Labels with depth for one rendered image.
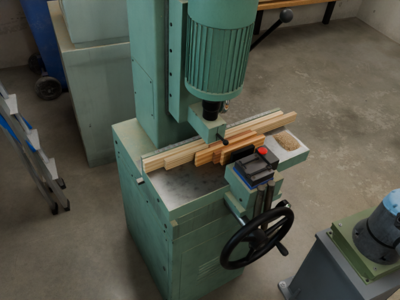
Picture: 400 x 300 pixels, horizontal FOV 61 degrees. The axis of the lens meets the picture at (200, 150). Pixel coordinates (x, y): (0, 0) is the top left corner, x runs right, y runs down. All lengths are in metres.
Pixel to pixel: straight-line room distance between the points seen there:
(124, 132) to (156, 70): 0.41
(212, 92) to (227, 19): 0.21
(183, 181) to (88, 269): 1.03
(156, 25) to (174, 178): 0.49
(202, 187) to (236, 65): 0.42
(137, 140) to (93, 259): 0.85
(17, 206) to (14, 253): 0.32
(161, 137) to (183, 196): 0.33
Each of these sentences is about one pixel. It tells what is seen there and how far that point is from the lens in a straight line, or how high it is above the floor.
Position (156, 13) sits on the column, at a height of 1.36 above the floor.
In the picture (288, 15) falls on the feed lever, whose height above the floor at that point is 1.43.
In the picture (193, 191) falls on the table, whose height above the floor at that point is 0.90.
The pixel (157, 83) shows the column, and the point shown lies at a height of 1.12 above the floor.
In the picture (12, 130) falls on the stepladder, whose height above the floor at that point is 0.68.
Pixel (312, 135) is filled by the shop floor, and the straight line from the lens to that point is 2.87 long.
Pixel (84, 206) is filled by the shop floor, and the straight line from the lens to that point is 2.26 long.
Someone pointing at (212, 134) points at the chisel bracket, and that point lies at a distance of 1.11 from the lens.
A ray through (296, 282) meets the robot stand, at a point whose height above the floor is 0.13.
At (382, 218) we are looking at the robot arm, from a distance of 1.37.
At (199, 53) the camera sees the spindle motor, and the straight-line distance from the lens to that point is 0.92.
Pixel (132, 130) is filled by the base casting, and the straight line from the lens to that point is 1.48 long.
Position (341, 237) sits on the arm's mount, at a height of 0.62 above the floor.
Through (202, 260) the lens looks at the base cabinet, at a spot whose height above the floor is 0.44.
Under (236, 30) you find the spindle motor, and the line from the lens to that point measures 0.89.
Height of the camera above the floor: 1.79
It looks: 45 degrees down
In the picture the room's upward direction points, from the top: 5 degrees clockwise
